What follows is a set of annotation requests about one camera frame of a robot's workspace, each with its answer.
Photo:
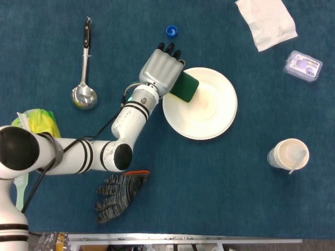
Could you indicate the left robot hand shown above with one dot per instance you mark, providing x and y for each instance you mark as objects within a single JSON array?
[{"x": 159, "y": 70}]

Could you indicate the green yellow sponge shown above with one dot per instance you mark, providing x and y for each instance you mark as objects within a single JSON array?
[{"x": 187, "y": 86}]

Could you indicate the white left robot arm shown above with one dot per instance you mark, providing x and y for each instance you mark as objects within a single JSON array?
[{"x": 78, "y": 154}]

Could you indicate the blue bottle cap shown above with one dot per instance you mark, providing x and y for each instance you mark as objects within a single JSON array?
[{"x": 172, "y": 31}]

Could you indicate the white round plate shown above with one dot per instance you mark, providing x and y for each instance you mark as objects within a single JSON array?
[{"x": 209, "y": 117}]

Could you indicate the white paper napkin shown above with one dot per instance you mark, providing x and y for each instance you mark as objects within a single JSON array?
[{"x": 267, "y": 23}]

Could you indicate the yellow green tissue pack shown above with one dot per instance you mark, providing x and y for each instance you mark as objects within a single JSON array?
[{"x": 47, "y": 120}]

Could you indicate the grey striped work glove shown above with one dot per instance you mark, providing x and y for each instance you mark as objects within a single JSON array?
[{"x": 117, "y": 196}]

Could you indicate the clear box purple label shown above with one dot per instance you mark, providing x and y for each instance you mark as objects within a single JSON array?
[{"x": 303, "y": 66}]

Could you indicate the white tissue sheet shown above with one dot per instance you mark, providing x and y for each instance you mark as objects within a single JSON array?
[{"x": 23, "y": 119}]

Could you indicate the white cup with spoon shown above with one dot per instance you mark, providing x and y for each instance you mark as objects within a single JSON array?
[{"x": 286, "y": 154}]

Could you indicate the translucent plastic spoon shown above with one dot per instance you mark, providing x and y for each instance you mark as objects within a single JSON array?
[{"x": 298, "y": 162}]

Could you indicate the pale green scrub brush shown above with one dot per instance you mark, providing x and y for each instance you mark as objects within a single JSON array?
[{"x": 21, "y": 191}]

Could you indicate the crumpled clear plastic bag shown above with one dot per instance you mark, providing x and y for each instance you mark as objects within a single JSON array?
[{"x": 49, "y": 240}]

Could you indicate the aluminium table edge rail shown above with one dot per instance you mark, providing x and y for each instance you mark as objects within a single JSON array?
[{"x": 183, "y": 237}]

